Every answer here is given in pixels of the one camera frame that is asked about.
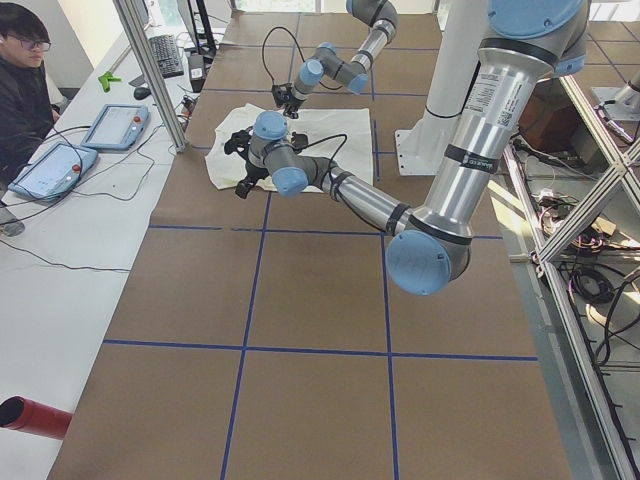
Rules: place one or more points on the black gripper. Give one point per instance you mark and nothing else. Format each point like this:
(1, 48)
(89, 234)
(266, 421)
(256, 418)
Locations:
(254, 174)
(291, 104)

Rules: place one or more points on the cream long-sleeve cat shirt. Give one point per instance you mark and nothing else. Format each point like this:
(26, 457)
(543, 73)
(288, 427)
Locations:
(342, 134)

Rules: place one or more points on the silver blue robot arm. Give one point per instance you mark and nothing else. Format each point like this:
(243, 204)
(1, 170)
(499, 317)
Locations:
(381, 18)
(525, 41)

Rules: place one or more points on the black power adapter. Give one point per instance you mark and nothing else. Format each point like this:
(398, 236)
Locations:
(197, 72)

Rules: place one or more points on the black keyboard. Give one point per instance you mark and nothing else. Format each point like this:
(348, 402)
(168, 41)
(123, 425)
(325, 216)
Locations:
(165, 51)

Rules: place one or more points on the black computer mouse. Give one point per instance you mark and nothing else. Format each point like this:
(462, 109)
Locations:
(140, 93)

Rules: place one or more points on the far blue teach pendant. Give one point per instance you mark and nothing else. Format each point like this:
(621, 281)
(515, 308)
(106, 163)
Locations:
(117, 127)

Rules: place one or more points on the blue teach pendant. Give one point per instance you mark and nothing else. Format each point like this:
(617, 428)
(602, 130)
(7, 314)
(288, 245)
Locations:
(117, 127)
(55, 173)

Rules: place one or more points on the brown paper table mat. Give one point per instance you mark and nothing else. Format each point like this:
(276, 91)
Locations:
(263, 338)

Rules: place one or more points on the green plastic part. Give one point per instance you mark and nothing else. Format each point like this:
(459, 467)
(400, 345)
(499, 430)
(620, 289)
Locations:
(106, 79)

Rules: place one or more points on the near blue teach pendant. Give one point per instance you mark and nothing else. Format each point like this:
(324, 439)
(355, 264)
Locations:
(55, 173)

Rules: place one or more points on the person in black jacket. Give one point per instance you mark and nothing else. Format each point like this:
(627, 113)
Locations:
(27, 114)

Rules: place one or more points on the brown wooden box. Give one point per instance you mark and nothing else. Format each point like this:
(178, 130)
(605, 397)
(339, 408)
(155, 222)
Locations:
(550, 118)

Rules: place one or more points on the red cardboard tube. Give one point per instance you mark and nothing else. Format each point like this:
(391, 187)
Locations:
(28, 416)

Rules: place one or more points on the aluminium frame post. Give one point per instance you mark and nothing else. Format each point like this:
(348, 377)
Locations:
(131, 22)

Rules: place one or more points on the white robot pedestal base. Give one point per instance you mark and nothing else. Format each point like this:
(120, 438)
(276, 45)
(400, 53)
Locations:
(420, 150)

